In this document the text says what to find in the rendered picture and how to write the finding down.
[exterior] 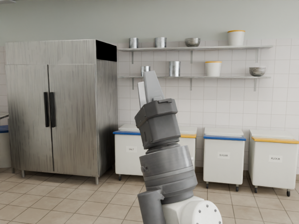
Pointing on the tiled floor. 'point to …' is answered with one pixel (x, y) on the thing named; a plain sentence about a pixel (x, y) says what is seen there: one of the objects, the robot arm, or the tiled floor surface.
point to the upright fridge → (62, 106)
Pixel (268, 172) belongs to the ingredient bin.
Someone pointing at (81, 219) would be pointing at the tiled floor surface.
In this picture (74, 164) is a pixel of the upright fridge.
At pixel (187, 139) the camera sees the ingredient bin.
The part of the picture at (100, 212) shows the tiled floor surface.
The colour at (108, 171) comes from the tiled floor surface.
